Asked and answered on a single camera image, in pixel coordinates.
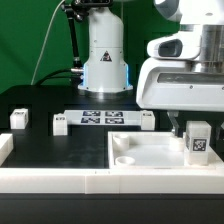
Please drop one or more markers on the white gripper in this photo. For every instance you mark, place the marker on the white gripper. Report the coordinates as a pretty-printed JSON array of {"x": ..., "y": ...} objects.
[{"x": 170, "y": 85}]

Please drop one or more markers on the white square tabletop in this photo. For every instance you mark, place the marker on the white square tabletop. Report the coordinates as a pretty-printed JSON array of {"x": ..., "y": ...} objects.
[{"x": 153, "y": 150}]

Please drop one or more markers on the white U-shaped fence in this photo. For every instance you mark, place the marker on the white U-shaped fence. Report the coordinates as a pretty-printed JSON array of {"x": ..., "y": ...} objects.
[{"x": 106, "y": 181}]

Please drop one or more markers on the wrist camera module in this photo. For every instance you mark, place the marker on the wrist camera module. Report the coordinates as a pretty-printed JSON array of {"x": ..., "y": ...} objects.
[{"x": 179, "y": 46}]

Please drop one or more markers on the white marker base plate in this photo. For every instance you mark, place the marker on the white marker base plate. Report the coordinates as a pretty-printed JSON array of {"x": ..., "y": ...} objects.
[{"x": 103, "y": 118}]

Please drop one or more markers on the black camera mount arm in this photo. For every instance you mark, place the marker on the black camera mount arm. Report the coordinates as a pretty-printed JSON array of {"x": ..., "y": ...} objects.
[{"x": 77, "y": 11}]

